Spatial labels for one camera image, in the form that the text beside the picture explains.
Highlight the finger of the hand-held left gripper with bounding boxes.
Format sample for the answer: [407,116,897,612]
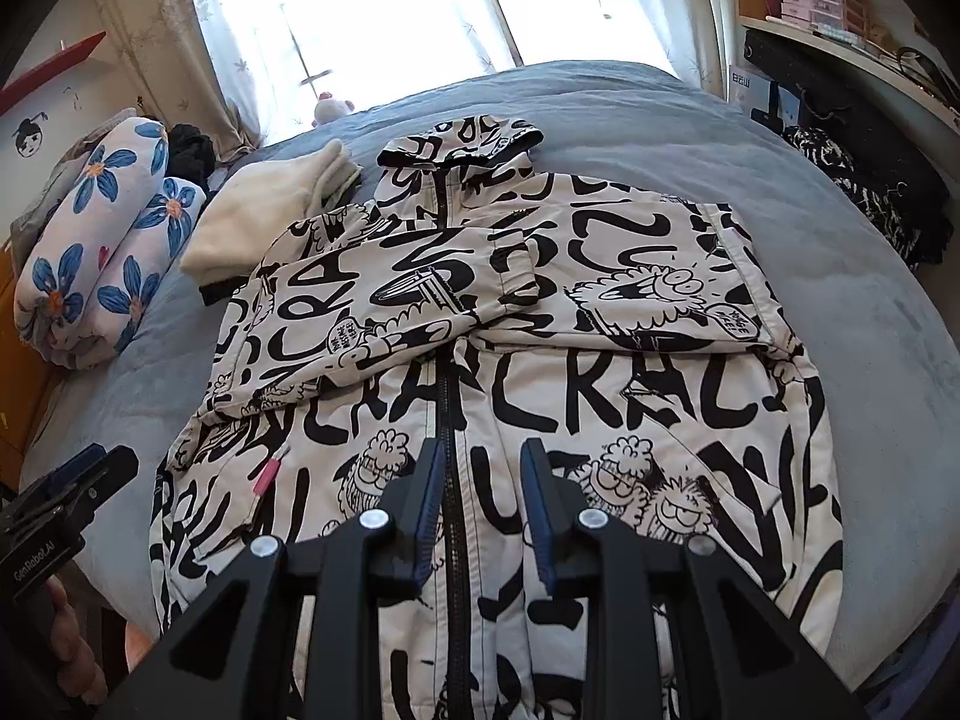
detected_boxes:
[34,444,106,497]
[56,446,141,541]

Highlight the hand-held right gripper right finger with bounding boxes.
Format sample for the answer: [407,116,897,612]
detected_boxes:
[520,436,867,720]

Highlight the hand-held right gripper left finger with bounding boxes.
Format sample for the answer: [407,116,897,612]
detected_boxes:
[97,435,447,720]

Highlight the white black graffiti print jacket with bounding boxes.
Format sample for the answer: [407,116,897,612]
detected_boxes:
[150,116,845,720]

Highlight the person's left hand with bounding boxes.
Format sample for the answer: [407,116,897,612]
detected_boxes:
[45,581,111,700]

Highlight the rolled blue floral blanket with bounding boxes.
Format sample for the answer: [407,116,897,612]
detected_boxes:
[15,118,207,370]

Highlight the folded cream fleece garment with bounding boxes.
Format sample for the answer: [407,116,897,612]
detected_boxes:
[180,139,365,290]

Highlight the dark clothing pile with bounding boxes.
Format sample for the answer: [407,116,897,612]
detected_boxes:
[166,124,218,181]

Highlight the small plush toy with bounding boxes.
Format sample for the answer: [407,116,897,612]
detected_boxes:
[311,92,355,127]

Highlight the beige patterned curtain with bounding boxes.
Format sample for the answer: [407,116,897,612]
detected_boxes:
[90,0,263,151]

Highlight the grey bed blanket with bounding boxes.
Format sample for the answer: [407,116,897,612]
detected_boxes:
[15,60,960,698]

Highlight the black white patterned cloth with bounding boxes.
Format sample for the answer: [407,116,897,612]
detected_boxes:
[784,127,886,233]

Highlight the sheer white curtain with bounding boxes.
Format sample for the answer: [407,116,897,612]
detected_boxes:
[472,0,725,91]
[184,0,323,143]

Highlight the white cardboard box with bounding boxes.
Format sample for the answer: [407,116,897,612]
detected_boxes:
[729,64,773,117]

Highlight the wooden bookshelf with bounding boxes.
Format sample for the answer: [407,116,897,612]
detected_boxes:
[735,0,960,136]

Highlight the pink mini drawer organizer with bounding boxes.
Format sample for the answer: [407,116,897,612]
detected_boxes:
[776,0,863,31]

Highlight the cartoon face wall sticker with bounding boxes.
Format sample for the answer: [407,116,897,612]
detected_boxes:
[15,112,50,158]

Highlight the red wall shelf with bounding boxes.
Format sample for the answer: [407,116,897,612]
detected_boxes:
[0,31,106,113]

